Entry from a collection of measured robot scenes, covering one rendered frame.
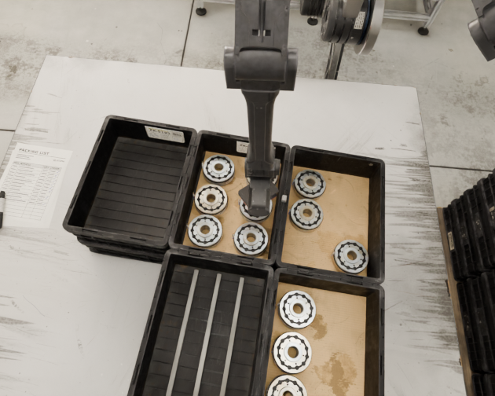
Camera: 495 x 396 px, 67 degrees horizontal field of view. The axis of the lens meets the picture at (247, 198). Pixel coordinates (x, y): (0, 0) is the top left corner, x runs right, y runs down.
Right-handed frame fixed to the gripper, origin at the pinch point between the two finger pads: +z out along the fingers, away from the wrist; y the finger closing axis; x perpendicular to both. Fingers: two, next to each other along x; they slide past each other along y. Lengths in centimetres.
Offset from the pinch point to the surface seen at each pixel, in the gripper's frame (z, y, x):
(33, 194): 17, -59, 51
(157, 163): 4.8, -17.8, 31.7
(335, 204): 4.6, 22.6, -13.3
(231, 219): 4.2, -8.5, 1.1
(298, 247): 4.1, 3.5, -17.7
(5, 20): 92, -40, 239
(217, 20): 93, 87, 163
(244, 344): 3.3, -25.7, -31.4
